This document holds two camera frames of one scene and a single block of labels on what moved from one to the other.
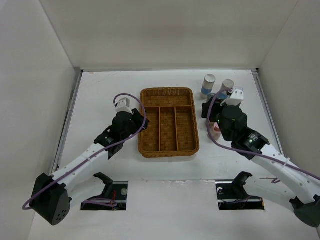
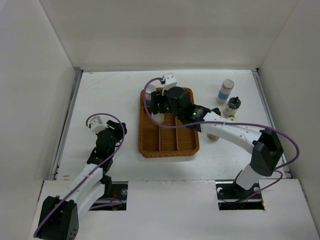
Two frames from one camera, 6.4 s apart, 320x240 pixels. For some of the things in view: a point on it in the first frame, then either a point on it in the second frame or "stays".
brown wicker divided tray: x=172 y=130 stays
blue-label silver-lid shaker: x=208 y=85 -> x=149 y=89
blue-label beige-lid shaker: x=227 y=84 stays
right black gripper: x=215 y=105 -> x=157 y=97
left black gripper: x=138 y=120 -> x=116 y=129
